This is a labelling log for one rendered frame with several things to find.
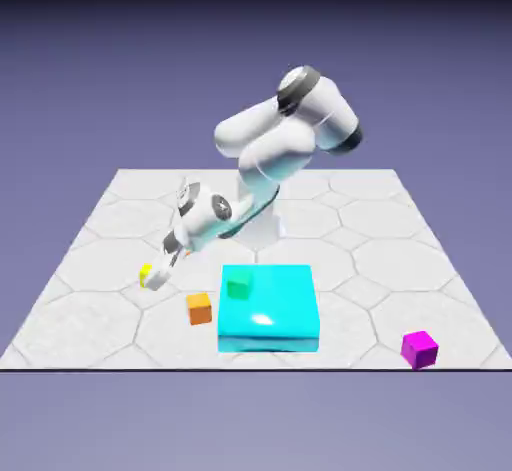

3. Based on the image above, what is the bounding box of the large cyan box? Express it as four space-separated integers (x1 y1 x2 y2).
217 263 321 354

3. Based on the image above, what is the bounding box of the small green cube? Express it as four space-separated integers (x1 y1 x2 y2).
226 269 254 301

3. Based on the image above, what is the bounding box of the small orange cube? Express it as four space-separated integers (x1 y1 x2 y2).
186 292 214 326

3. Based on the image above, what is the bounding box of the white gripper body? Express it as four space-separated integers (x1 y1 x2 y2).
144 252 176 292

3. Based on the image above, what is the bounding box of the small magenta cube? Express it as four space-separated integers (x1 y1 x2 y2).
400 330 440 371

